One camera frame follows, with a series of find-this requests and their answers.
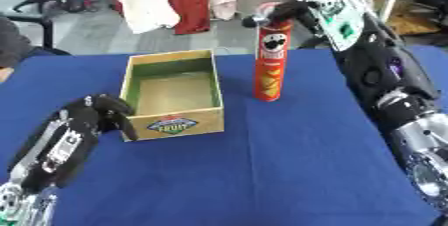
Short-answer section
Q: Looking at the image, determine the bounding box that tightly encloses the person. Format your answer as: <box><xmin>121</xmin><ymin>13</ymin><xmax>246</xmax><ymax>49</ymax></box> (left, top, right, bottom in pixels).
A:
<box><xmin>0</xmin><ymin>15</ymin><xmax>74</xmax><ymax>84</ymax></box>

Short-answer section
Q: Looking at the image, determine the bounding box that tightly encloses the tan cardboard box green inside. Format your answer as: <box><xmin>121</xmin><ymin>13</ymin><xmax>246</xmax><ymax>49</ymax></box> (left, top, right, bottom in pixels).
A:
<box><xmin>117</xmin><ymin>48</ymin><xmax>228</xmax><ymax>143</ymax></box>

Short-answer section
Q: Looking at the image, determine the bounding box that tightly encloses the tall red chip can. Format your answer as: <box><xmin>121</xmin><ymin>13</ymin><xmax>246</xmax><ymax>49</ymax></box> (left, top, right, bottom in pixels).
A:
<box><xmin>250</xmin><ymin>1</ymin><xmax>294</xmax><ymax>103</ymax></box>

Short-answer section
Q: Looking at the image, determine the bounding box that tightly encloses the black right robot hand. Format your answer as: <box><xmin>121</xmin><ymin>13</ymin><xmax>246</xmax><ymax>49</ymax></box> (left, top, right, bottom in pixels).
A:
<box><xmin>239</xmin><ymin>0</ymin><xmax>322</xmax><ymax>38</ymax></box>

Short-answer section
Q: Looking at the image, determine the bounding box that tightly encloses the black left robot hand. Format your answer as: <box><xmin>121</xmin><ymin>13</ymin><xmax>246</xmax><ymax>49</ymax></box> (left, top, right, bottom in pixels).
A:
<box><xmin>7</xmin><ymin>93</ymin><xmax>142</xmax><ymax>195</ymax></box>

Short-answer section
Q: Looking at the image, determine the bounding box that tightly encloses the person's hand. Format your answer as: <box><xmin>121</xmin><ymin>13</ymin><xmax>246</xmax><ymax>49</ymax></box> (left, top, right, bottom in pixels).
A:
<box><xmin>0</xmin><ymin>66</ymin><xmax>18</xmax><ymax>84</ymax></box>

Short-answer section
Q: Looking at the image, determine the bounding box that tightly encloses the red hanging cloth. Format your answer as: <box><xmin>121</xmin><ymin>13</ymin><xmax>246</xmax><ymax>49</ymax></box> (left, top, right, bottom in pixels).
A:
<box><xmin>155</xmin><ymin>0</ymin><xmax>212</xmax><ymax>36</ymax></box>

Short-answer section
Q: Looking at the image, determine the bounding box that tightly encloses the brown cardboard piece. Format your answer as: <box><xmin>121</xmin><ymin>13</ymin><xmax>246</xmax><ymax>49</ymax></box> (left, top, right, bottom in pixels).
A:
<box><xmin>383</xmin><ymin>0</ymin><xmax>443</xmax><ymax>36</ymax></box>

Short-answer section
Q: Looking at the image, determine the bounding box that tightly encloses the white hanging cloth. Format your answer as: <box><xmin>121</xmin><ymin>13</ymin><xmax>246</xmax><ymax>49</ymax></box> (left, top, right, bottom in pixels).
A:
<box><xmin>115</xmin><ymin>0</ymin><xmax>182</xmax><ymax>35</ymax></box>

